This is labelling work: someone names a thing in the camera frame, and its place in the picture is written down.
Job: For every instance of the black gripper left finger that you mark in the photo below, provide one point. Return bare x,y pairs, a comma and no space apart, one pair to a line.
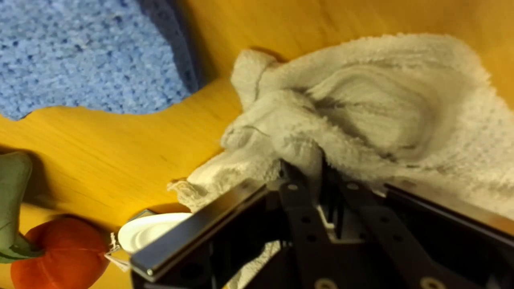
316,266

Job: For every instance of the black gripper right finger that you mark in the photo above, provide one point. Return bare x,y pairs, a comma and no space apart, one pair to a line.
350,208

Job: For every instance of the white towel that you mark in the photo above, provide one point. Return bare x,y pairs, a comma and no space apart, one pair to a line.
411,107

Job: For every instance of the white plate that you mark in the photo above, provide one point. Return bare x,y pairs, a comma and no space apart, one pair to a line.
138,233

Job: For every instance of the orange plush ball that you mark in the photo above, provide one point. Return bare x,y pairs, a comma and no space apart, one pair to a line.
72,256

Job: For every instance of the blue cloth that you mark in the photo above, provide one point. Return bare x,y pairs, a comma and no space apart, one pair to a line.
122,57

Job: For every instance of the green plush leaf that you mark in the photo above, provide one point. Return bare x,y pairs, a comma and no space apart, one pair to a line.
14,176

